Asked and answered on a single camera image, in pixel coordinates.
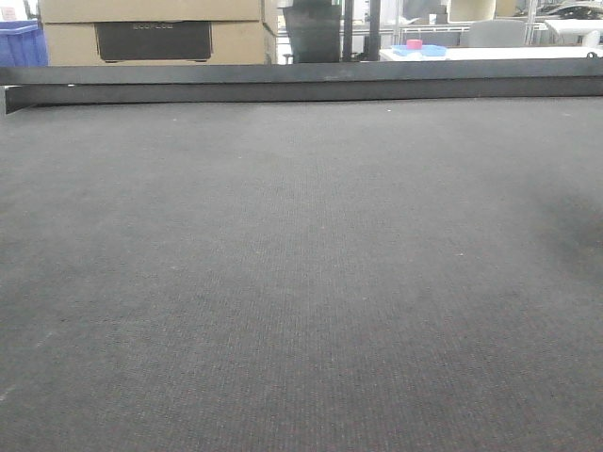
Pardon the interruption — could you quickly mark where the beige open box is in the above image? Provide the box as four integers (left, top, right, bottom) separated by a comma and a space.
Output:
447, 0, 497, 24

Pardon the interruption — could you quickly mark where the large cardboard box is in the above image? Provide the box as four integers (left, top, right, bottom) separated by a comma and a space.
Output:
39, 0, 278, 66

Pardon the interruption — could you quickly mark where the black bin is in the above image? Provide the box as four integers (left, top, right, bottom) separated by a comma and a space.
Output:
283, 1, 342, 64

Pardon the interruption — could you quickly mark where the pink block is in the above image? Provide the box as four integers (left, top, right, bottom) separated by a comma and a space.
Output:
406, 39, 423, 50

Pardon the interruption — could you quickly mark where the light blue tray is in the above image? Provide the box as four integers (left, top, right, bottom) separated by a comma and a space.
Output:
391, 44, 448, 57

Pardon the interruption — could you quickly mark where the white table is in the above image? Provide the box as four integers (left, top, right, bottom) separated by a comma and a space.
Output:
380, 46, 602, 62

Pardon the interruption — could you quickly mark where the grey office chair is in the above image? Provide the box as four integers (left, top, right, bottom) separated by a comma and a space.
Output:
460, 19, 527, 48

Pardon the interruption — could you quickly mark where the blue plastic crate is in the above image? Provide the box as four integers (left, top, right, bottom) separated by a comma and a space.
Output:
0, 20, 48, 67

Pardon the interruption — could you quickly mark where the black metal frame post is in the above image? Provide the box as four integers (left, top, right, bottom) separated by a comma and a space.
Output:
341, 0, 382, 62

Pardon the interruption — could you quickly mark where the black conveyor side rail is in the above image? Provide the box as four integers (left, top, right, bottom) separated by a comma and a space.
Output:
1, 54, 602, 116

